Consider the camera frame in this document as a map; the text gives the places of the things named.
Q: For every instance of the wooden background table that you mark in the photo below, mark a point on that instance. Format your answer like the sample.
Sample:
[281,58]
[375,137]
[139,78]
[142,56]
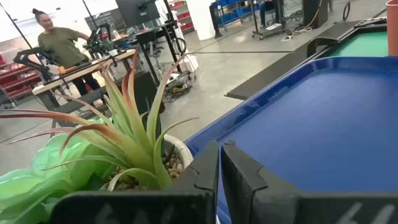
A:
[77,73]

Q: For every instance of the seated person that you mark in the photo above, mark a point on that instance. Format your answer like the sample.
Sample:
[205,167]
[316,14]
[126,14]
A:
[269,11]

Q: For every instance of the orange plastic cup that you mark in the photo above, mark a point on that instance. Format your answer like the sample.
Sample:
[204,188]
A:
[392,28]

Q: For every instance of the black equipment box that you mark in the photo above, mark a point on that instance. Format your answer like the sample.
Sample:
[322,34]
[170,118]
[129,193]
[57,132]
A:
[314,12]

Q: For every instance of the blue plastic tray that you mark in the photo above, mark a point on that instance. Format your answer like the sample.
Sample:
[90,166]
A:
[311,124]

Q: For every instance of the black computer tower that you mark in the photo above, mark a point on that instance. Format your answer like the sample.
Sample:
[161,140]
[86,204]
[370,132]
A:
[146,93]

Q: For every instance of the white pillar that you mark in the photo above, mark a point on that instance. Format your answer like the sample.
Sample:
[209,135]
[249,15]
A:
[200,18]

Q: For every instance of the red bin shelf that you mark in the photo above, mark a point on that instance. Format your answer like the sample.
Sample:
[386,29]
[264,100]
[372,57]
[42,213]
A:
[18,77]
[183,15]

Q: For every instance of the black background robot arm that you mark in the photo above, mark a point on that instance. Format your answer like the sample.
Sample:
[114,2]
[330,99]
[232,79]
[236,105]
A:
[31,60]
[98,39]

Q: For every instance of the artificial plant in patterned pot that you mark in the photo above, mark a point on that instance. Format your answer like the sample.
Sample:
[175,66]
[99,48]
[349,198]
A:
[133,149]

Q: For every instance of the black computer monitor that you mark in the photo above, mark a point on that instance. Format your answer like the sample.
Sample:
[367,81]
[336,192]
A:
[136,12]

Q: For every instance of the green table mat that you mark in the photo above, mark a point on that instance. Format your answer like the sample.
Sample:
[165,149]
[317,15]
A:
[360,45]

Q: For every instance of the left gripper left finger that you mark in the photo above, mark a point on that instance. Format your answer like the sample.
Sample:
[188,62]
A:
[186,202]

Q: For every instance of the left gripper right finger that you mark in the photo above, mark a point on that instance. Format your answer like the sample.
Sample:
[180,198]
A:
[264,202]

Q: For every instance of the blue bin shelf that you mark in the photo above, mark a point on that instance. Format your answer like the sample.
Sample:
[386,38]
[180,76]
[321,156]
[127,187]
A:
[233,12]

